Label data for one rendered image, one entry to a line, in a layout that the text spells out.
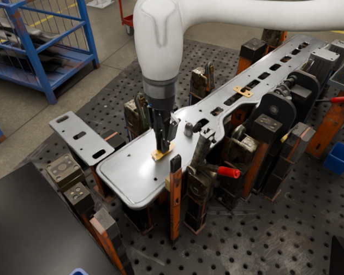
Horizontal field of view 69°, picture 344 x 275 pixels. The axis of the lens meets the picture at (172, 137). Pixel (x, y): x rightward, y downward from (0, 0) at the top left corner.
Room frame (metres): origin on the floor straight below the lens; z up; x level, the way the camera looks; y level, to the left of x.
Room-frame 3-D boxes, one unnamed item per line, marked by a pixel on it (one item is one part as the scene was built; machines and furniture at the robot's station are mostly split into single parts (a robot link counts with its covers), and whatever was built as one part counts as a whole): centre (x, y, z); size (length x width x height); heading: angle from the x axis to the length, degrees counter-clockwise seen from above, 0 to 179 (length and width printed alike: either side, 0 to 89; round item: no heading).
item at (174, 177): (0.35, -0.01, 0.95); 0.03 x 0.01 x 0.50; 135
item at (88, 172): (0.69, 0.41, 0.84); 0.11 x 0.06 x 0.29; 45
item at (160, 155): (0.53, 0.03, 1.02); 0.08 x 0.04 x 0.01; 135
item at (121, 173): (0.88, -0.31, 1.00); 1.38 x 0.22 x 0.02; 135
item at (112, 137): (0.61, 0.21, 0.84); 0.11 x 0.10 x 0.28; 45
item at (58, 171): (0.43, 0.31, 0.88); 0.08 x 0.08 x 0.36; 45
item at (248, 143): (0.52, -0.23, 0.88); 0.11 x 0.09 x 0.37; 45
